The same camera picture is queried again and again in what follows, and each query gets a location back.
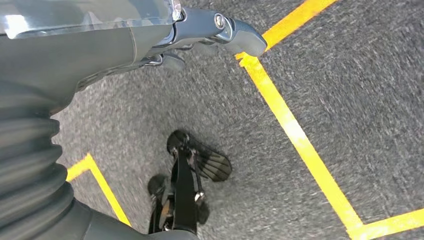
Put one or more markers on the black robot leg with foot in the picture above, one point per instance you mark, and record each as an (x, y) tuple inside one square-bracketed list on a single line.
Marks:
[(184, 185)]

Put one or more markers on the yellow floor tape square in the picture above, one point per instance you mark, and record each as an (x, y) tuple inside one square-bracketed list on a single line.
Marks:
[(107, 192), (293, 132)]

